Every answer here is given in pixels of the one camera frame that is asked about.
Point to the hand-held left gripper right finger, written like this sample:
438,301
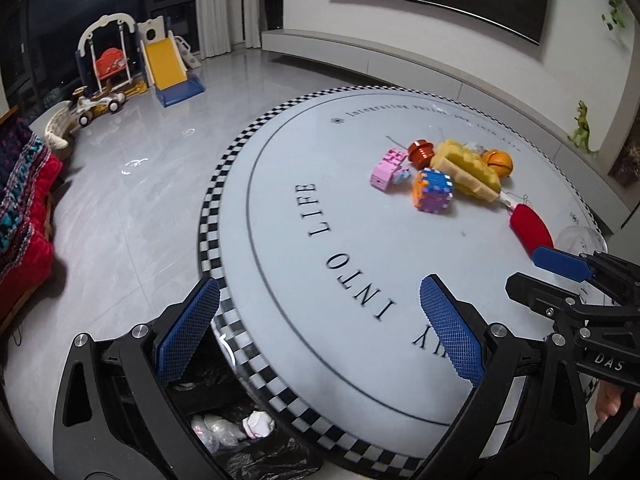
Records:
450,330

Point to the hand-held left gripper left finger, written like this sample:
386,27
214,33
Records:
187,330

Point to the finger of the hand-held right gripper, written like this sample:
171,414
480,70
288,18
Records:
535,292
560,264

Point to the orange toy ball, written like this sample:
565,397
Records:
497,164

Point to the black-bagged trash bin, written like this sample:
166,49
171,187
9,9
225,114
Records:
280,460

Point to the pink toy block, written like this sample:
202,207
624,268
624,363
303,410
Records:
387,170

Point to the orange-brown round toy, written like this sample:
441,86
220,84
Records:
420,155

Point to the person's right hand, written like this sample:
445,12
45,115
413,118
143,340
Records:
606,402

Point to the clear plastic cup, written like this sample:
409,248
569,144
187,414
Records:
582,240

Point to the red pouch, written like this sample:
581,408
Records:
530,230

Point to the white plastic wrap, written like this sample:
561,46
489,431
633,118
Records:
217,432

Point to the round checkered-edge table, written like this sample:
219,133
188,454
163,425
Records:
380,240

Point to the crumpled white tissue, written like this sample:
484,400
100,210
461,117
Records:
257,425

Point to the green toy dinosaur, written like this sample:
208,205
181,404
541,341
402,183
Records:
582,127

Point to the multicolour foam cube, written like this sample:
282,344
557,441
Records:
432,191

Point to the wooden sofa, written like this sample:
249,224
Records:
30,305

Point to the red quilt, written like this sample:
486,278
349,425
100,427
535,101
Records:
25,255

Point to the white basket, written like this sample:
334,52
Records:
56,127

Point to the toy ride-on car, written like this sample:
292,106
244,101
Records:
97,105

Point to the yellow toy slide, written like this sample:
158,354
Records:
162,62

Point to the toy swing set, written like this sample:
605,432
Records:
112,62

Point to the long grey tv cabinet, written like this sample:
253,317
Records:
350,52

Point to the dark glass window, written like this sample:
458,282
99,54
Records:
50,35

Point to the white curtain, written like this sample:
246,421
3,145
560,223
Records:
220,5

